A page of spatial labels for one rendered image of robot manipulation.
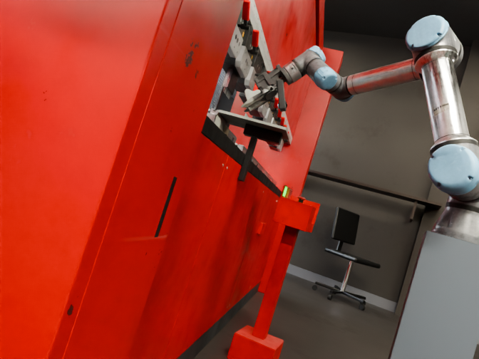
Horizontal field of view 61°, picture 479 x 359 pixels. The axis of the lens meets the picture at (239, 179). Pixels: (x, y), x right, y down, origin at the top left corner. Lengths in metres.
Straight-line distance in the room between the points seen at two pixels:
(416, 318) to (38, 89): 1.03
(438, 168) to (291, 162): 2.65
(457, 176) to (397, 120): 4.64
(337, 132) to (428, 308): 4.70
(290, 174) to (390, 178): 2.14
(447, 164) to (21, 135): 0.95
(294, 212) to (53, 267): 1.49
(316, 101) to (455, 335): 2.90
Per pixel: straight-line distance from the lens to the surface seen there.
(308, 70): 1.57
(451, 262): 1.22
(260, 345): 1.98
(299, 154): 3.73
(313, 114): 3.81
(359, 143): 5.70
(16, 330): 0.55
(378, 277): 5.50
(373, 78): 1.56
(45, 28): 0.58
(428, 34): 1.34
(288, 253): 1.97
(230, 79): 1.61
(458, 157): 1.15
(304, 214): 1.89
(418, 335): 1.23
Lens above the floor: 0.69
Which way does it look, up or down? 3 degrees up
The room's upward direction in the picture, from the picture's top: 18 degrees clockwise
